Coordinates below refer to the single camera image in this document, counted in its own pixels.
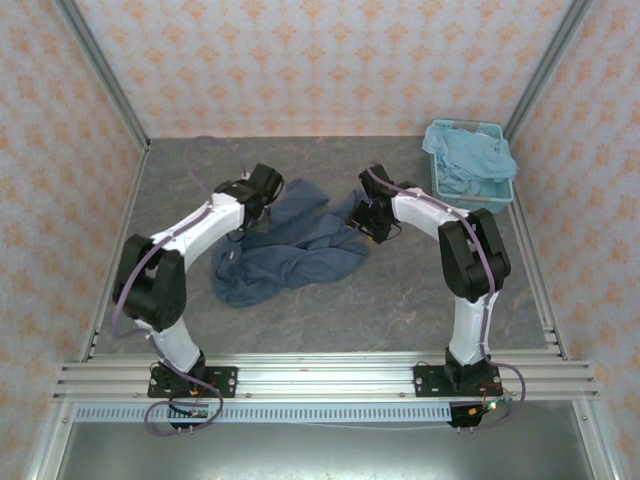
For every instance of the aluminium mounting rail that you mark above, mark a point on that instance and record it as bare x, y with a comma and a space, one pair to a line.
325, 372

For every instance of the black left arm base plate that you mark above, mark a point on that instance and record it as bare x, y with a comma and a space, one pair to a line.
225, 382

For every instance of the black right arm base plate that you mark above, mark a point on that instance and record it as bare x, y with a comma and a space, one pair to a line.
427, 380

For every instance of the small controller board green light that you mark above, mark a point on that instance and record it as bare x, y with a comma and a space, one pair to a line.
495, 404

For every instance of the light blue t-shirt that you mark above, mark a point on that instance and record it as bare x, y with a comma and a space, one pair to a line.
465, 157

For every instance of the aluminium corner post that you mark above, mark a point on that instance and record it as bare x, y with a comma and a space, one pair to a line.
545, 70
107, 70

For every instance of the aluminium side rail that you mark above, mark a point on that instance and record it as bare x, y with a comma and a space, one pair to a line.
542, 300
112, 260

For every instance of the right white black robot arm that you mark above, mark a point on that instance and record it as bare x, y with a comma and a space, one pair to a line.
475, 260

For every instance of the dark blue t-shirt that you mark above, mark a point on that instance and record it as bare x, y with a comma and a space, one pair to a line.
280, 265

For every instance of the light blue plastic basket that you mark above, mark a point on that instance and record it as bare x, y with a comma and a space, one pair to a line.
492, 202

